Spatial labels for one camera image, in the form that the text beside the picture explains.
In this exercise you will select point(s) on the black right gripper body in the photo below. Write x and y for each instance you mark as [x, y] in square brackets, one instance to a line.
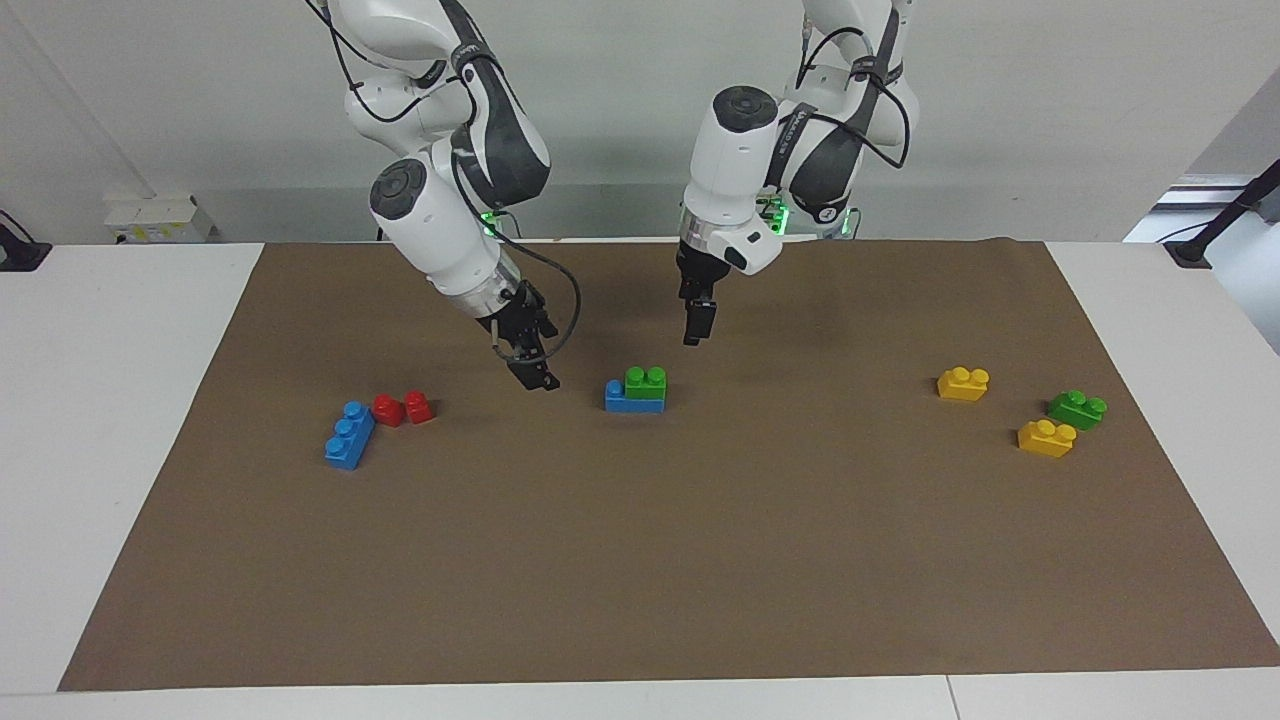
[515, 315]

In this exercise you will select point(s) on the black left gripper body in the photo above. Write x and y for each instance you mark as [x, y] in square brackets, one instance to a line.
[700, 275]

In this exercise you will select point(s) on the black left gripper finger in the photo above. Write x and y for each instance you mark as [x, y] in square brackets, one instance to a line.
[691, 325]
[708, 318]

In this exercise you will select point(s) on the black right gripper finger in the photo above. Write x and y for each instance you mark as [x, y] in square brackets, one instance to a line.
[530, 375]
[541, 335]

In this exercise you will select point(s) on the green two-stud block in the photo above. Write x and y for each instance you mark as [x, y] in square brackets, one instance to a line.
[646, 385]
[1077, 410]

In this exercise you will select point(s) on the blue three-stud block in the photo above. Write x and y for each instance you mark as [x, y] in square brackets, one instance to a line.
[625, 400]
[348, 440]

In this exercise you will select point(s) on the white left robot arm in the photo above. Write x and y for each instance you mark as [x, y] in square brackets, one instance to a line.
[735, 170]

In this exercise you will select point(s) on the red single-stud block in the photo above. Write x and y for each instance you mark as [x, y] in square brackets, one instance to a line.
[420, 407]
[387, 410]

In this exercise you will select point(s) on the yellow two-stud block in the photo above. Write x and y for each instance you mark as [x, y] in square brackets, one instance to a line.
[1046, 440]
[963, 385]

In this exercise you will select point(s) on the brown paper table mat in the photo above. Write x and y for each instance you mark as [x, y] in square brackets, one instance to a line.
[640, 560]

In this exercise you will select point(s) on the black table clamp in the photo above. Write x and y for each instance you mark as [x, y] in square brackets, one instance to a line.
[20, 250]

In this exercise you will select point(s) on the black camera stand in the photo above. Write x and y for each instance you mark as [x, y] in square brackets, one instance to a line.
[1225, 215]

